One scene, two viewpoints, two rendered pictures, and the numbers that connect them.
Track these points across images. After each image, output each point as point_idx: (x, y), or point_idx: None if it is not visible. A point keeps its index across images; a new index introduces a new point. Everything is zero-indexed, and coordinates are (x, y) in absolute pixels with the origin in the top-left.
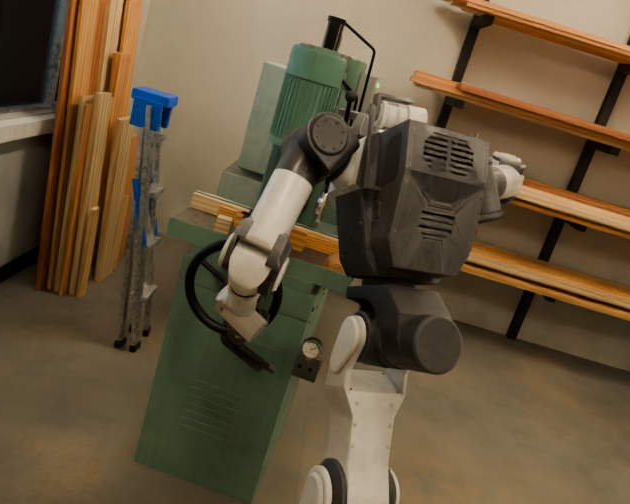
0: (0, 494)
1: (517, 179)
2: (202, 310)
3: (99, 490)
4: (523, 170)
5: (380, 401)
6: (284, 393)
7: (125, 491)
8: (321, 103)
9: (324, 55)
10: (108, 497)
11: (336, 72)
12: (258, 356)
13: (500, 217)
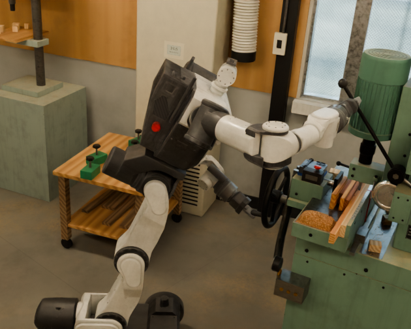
0: (262, 275)
1: (236, 133)
2: (278, 208)
3: (273, 309)
4: (253, 133)
5: (141, 210)
6: (286, 303)
7: (274, 319)
8: (359, 93)
9: (363, 53)
10: (267, 312)
11: (366, 68)
12: (276, 254)
13: (188, 140)
